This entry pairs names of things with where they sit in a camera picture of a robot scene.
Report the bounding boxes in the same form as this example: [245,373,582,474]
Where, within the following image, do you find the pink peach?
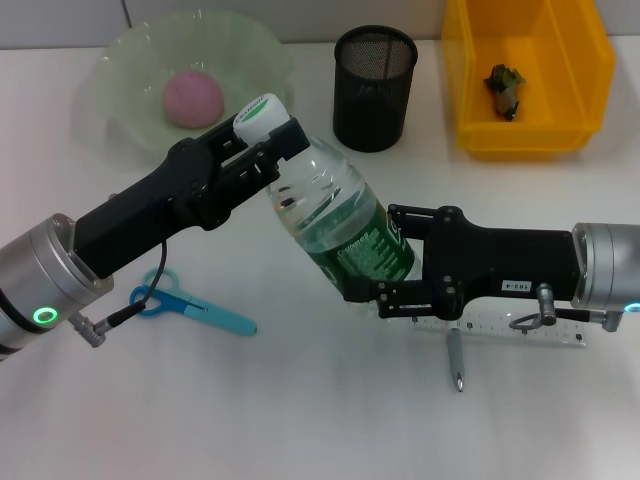
[162,69,225,130]

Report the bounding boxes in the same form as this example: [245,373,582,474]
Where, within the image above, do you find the blue scissors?
[128,267,259,337]

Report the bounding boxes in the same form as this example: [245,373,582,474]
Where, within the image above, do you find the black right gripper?
[343,203,585,322]

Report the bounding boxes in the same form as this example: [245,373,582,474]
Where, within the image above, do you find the silver pen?
[446,327,467,394]

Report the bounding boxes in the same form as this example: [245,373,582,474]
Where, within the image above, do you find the clear bottle green label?
[233,93,426,306]

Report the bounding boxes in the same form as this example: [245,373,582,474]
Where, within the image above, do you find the green plastic wrapper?
[482,63,529,121]

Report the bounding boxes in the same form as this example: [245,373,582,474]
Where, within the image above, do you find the translucent green fruit plate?
[74,10,296,169]

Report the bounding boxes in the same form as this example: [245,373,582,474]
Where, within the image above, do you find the clear plastic ruler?
[412,309,589,350]

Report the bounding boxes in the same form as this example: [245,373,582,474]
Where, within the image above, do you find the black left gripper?
[73,115,312,280]

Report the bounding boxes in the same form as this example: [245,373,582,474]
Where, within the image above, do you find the black mesh pen holder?
[332,25,418,153]

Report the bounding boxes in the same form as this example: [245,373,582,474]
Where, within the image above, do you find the yellow plastic bin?
[440,0,616,161]

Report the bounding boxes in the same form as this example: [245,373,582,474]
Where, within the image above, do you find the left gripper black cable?
[69,239,169,347]

